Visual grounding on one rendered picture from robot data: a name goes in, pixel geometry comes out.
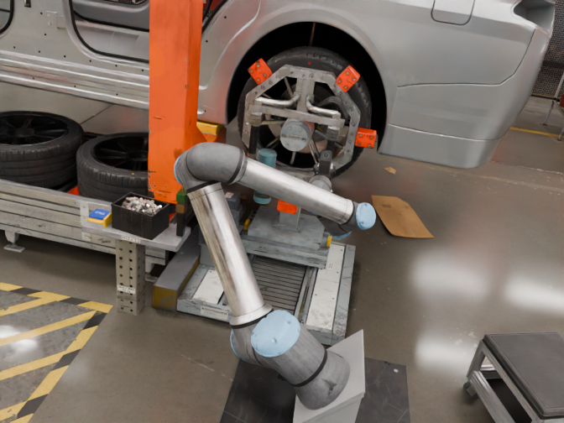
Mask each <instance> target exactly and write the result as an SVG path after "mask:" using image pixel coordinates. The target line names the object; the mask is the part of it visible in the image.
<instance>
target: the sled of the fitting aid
mask: <svg viewBox="0 0 564 423"><path fill-rule="evenodd" d="M256 213H257V211H255V210H252V212H251V214H250V215H249V217H248V219H247V221H246V222H245V223H244V226H243V229H242V231H241V232H240V233H239V236H240V238H241V240H242V243H243V246H244V249H245V251H246V253H253V254H257V255H261V256H265V257H270V258H273V259H281V260H284V261H289V262H293V263H297V264H304V265H309V266H312V267H317V268H321V269H326V261H327V257H328V254H329V249H330V245H331V240H332V236H331V235H330V234H329V233H328V231H327V230H326V229H324V233H323V237H322V240H321V246H320V250H315V249H311V248H303V247H299V246H295V245H291V244H287V243H280V242H275V241H271V240H267V239H263V238H256V237H251V236H248V228H249V226H250V224H251V222H252V220H253V219H254V217H255V215H256Z"/></svg>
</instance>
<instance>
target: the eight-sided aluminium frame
mask: <svg viewBox="0 0 564 423"><path fill-rule="evenodd" d="M285 76H289V77H294V78H297V77H299V78H303V79H304V80H313V81H318V82H323V83H327V85H328V86H329V87H330V88H331V89H332V91H333V93H334V94H335V95H336V97H340V98H341V99H342V100H343V102H344V105H345V107H346V109H347V112H348V113H349V116H350V117H351V120H350V124H349V129H348V134H347V142H346V146H345V150H344V152H343V153H342V154H340V155H338V156H337V157H336V158H334V159H333V160H332V165H334V166H335V168H336V170H337V169H339V168H340V167H342V166H344V165H346V164H347V163H348V162H350V161H351V159H352V156H353V148H354V144H355V139H356V135H357V130H358V123H359V121H360V114H361V112H360V110H359V109H358V107H357V106H356V104H355V103H354V101H353V100H352V98H351V97H350V96H349V95H348V93H347V92H344V91H343V90H342V88H341V87H340V86H339V85H338V84H337V83H336V80H337V77H336V76H335V74H334V73H333V72H329V71H323V70H314V69H310V68H305V67H299V66H294V65H284V66H283V67H280V68H279V69H278V70H277V71H276V72H275V73H274V74H273V75H272V76H271V77H269V78H268V79H267V80H265V81H264V82H263V83H261V84H260V85H258V86H256V87H255V88H254V89H253V90H252V91H250V92H249V93H248V94H247V95H246V100H245V110H244V120H243V134H242V141H243V142H244V144H245V145H246V146H247V147H249V138H250V129H251V125H252V124H249V118H250V113H251V112H252V111H249V110H248V104H249V103H250V102H253V103H254V100H255V99H256V98H257V97H259V96H260V95H261V94H263V93H264V92H265V91H267V90H268V89H269V88H270V87H271V86H273V85H274V84H276V83H277V82H278V81H280V80H281V79H283V78H284V77H285ZM312 76H313V77H312ZM257 142H258V141H257ZM261 149H263V147H262V146H261V145H260V143H259V142H258V143H257V150H256V153H257V157H256V159H258V156H259V150H261ZM275 169H276V170H279V171H281V172H284V173H286V174H288V175H291V176H294V177H295V178H297V179H300V180H303V181H305V182H307V183H309V181H310V179H311V178H312V177H314V174H315V173H314V171H313V172H311V171H307V170H299V169H295V168H290V167H285V166H281V165H275Z"/></svg>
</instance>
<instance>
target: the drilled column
mask: <svg viewBox="0 0 564 423"><path fill-rule="evenodd" d="M115 245H116V275H117V311H119V312H122V313H127V314H130V315H134V316H137V315H138V313H139V312H140V311H141V310H142V308H143V307H144V305H145V245H142V244H137V243H130V242H126V241H122V240H118V239H115ZM121 307H122V309H121Z"/></svg>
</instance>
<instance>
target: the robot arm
mask: <svg viewBox="0 0 564 423"><path fill-rule="evenodd" d="M313 170H314V173H315V174H314V177H312V178H311V179H310V181H309V183H307V182H305V181H303V180H300V179H297V178H295V177H294V176H291V175H288V174H286V173H284V172H281V171H279V170H276V169H274V168H272V167H269V166H267V165H266V164H262V163H260V162H258V161H256V160H253V159H250V158H248V157H246V155H245V153H244V151H243V150H242V149H240V148H237V147H235V146H232V145H229V144H222V143H214V142H205V143H200V144H197V145H195V146H193V147H192V148H191V149H189V150H187V151H185V152H184V153H183V154H181V155H180V157H179V158H178V159H177V160H176V161H175V166H174V174H175V178H176V179H177V181H178V182H179V183H180V184H181V185H182V186H184V187H185V191H186V194H187V195H188V196H189V198H190V201H191V205H192V207H193V209H194V212H195V214H196V218H197V221H198V222H199V225H200V228H201V231H202V234H203V236H204V238H205V241H206V245H207V247H208V249H209V252H210V255H211V258H212V261H213V263H214V265H215V268H216V270H217V274H218V276H219V279H220V281H221V283H222V288H223V289H224V292H225V295H226V297H227V301H228V303H229V305H230V308H231V310H232V319H231V320H230V325H231V328H232V332H231V345H232V349H233V351H234V352H235V353H236V355H237V356H238V357H240V358H241V359H242V360H243V361H245V362H247V363H253V364H257V365H260V366H263V367H266V368H272V369H274V370H276V371H277V372H279V373H280V374H281V375H282V376H283V377H284V378H285V379H286V380H287V381H288V382H289V383H290V384H292V385H293V387H294V389H295V392H296V394H297V396H298V398H299V401H300V402H301V403H302V404H303V405H304V406H305V407H306V408H307V409H308V410H319V409H321V408H324V407H326V406H327V405H329V404H330V403H331V402H332V401H333V400H335V399H336V398H337V397H338V395H339V394H340V393H341V392H342V391H343V389H344V388H345V386H346V384H347V381H348V379H349V375H350V366H349V363H348V362H347V360H346V359H345V358H344V357H342V356H341V355H339V354H336V353H334V352H331V351H329V350H326V349H325V348H324V347H323V346H322V345H321V344H320V343H319V342H318V341H317V340H316V339H315V338H314V337H313V336H312V335H311V334H310V333H309V332H308V331H307V330H306V329H305V328H304V327H303V326H302V325H301V324H300V322H299V321H298V320H297V319H296V318H295V317H294V316H293V315H291V314H290V313H289V312H288V311H284V310H277V311H274V309H273V306H272V305H269V304H267V303H265V302H264V299H263V296H262V295H261V292H260V289H259V286H258V283H257V280H256V279H255V276H254V273H253V270H252V267H251V265H250V263H249V260H248V256H247V254H246V251H245V249H244V246H243V243H242V240H241V238H240V236H239V233H238V230H237V227H236V224H235V221H234V220H233V217H232V213H231V211H230V208H229V206H228V204H227V200H226V197H225V195H224V192H223V190H222V186H221V182H223V183H225V184H228V185H231V184H232V183H234V182H237V183H239V184H241V185H245V186H247V187H249V188H252V189H254V190H256V191H260V192H262V193H264V194H266V195H269V196H272V197H275V198H277V199H280V200H282V201H285V202H288V203H290V204H292V205H294V206H298V207H300V208H303V209H305V210H307V211H308V212H309V213H311V214H314V215H315V216H316V217H317V218H318V220H319V221H320V222H321V224H322V225H323V226H324V227H325V229H326V230H327V231H328V233H329V234H330V235H331V236H332V237H333V238H335V239H342V238H344V237H346V236H348V235H349V234H350V233H351V232H353V231H358V230H366V229H369V228H371V227H372V226H373V225H374V223H375V220H376V214H375V210H374V209H373V207H372V206H371V205H370V204H368V203H361V204H358V203H357V202H354V201H351V200H348V199H345V198H342V197H340V196H337V195H335V194H333V193H331V192H332V183H331V180H332V176H333V175H335V173H336V168H335V166H334V165H332V151H330V150H322V151H321V157H320V162H319V163H317V164H315V165H314V168H313Z"/></svg>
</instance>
